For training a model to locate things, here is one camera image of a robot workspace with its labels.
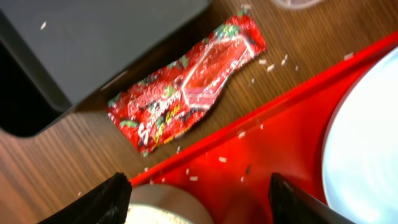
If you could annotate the light blue plate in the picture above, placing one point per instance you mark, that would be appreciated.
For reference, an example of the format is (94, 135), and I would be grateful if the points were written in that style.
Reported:
(359, 164)

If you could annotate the black food waste tray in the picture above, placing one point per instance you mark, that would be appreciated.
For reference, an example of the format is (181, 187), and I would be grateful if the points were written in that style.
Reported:
(56, 53)

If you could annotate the clear plastic waste bin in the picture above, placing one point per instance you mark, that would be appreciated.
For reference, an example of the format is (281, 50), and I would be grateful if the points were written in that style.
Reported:
(295, 4)

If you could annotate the red serving tray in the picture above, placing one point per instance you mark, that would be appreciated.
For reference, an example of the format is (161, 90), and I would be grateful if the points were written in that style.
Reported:
(230, 170)

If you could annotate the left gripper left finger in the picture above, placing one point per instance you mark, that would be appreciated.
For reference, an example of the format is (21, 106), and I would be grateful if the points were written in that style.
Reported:
(105, 204)

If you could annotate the light green bowl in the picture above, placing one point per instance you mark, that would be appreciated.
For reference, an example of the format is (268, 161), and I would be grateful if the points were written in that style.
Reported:
(167, 198)

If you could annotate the white rice grains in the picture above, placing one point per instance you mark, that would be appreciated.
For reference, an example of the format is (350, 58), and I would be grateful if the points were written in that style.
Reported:
(143, 214)

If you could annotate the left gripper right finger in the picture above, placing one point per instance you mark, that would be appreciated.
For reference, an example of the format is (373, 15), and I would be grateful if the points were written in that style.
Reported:
(291, 205)

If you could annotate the red strawberry snack wrapper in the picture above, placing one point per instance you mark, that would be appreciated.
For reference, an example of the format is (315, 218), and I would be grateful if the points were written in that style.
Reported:
(168, 102)

